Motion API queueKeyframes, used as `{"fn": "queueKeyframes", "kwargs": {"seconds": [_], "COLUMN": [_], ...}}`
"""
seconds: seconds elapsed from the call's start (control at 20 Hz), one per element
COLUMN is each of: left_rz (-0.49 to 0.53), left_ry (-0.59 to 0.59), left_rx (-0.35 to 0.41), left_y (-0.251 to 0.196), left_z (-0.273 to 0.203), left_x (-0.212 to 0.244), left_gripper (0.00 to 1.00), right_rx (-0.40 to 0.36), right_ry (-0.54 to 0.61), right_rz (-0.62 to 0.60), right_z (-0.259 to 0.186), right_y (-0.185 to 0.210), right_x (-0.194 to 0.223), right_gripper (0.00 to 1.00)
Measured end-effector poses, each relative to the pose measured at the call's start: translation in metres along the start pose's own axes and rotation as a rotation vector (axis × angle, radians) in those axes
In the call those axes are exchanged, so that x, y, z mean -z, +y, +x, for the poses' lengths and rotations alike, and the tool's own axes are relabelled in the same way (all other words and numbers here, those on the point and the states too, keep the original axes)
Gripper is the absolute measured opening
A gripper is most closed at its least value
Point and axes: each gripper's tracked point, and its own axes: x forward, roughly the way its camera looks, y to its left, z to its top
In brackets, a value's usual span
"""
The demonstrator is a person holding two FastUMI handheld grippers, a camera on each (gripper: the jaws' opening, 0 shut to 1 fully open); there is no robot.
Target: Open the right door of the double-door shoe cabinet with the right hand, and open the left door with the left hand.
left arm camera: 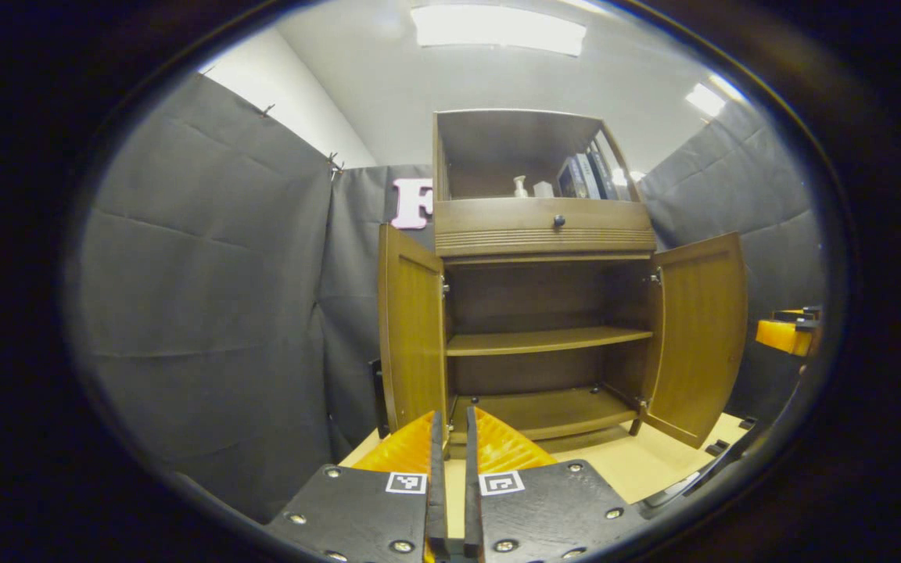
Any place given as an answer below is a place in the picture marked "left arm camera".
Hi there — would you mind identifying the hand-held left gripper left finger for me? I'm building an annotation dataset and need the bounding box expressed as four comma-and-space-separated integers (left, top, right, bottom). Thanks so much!
265, 411, 449, 563

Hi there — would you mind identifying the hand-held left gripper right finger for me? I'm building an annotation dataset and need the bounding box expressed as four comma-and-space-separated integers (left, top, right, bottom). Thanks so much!
464, 407, 651, 563

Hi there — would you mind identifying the wooden cabinet door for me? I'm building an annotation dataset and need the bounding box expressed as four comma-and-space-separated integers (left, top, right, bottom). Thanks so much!
640, 231, 748, 450
371, 224, 449, 439

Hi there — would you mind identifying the wooden double-door shoe cabinet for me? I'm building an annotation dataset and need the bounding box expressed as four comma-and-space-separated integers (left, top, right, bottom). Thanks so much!
376, 108, 748, 450

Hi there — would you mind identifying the wooden inner shelf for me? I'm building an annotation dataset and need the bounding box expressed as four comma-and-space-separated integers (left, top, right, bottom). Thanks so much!
447, 326, 653, 357

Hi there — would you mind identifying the small ceiling light panel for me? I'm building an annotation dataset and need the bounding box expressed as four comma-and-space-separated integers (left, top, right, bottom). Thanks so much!
685, 74, 745, 118

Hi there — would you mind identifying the grey book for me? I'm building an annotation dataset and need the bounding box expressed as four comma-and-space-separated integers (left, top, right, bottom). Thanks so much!
573, 152, 603, 199

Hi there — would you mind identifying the dark blue book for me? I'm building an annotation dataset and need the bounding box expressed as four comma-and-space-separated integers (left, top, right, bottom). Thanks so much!
557, 156, 588, 199

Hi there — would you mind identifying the black backdrop cloth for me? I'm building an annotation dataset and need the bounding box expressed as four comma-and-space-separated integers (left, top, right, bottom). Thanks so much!
79, 74, 825, 525

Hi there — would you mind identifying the large ceiling light panel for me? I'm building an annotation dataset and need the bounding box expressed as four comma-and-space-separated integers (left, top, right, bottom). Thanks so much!
411, 4, 588, 57

